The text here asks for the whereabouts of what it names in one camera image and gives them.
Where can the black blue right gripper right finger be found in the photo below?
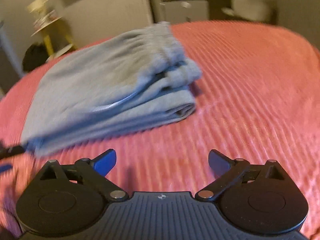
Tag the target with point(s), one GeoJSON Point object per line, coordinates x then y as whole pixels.
{"type": "Point", "coordinates": [260, 199]}

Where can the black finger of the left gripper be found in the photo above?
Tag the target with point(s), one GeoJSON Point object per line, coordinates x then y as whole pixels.
{"type": "Point", "coordinates": [8, 152]}

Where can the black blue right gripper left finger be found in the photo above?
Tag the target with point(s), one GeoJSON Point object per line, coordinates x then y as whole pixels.
{"type": "Point", "coordinates": [65, 199]}

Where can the grey sweatpants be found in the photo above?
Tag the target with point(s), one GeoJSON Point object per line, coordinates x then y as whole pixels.
{"type": "Point", "coordinates": [135, 81]}

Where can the black bag on floor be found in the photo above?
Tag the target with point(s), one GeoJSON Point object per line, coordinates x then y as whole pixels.
{"type": "Point", "coordinates": [35, 56]}

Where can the red ribbed bedspread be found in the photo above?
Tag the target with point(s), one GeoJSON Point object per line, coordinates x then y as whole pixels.
{"type": "Point", "coordinates": [257, 99]}

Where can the yellow legged side table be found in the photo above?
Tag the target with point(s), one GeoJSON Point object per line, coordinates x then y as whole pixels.
{"type": "Point", "coordinates": [56, 37]}

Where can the cream wrapped flower bouquet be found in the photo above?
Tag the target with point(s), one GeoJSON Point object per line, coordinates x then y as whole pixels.
{"type": "Point", "coordinates": [42, 12]}

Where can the white fluffy chair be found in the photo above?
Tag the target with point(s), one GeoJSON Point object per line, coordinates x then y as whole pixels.
{"type": "Point", "coordinates": [252, 10]}

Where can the grey cabinet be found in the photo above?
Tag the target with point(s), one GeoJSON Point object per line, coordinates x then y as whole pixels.
{"type": "Point", "coordinates": [180, 11]}

